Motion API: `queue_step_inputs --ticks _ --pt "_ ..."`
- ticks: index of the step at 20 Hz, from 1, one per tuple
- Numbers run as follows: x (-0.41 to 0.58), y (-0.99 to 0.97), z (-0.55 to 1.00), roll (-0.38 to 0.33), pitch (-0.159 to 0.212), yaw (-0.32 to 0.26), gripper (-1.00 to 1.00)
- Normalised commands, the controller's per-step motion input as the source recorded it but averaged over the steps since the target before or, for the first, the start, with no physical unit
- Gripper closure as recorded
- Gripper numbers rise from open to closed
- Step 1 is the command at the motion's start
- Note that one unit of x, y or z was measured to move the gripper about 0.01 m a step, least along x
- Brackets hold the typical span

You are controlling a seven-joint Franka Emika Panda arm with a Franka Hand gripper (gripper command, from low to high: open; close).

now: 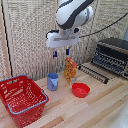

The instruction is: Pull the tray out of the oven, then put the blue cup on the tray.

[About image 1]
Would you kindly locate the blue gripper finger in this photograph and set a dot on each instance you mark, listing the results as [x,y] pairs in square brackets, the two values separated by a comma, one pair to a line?
[55,53]
[67,52]

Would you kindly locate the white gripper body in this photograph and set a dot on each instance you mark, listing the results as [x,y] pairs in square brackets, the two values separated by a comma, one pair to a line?
[61,39]

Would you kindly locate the blue plastic cup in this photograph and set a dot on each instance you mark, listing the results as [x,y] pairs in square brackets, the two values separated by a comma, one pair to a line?
[52,83]

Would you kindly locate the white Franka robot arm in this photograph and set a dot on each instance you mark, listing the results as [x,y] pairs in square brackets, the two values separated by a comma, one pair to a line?
[74,12]

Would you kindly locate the black toaster oven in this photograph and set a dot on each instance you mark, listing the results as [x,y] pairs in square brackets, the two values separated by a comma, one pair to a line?
[113,45]

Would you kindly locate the woven folding screen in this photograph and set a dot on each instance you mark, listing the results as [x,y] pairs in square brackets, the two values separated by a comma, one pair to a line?
[30,36]

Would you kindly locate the red plastic bowl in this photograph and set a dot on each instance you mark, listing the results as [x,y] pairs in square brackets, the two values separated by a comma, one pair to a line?
[80,90]

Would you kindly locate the red plastic shopping basket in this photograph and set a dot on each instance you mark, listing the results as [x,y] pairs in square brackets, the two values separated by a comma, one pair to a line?
[26,115]

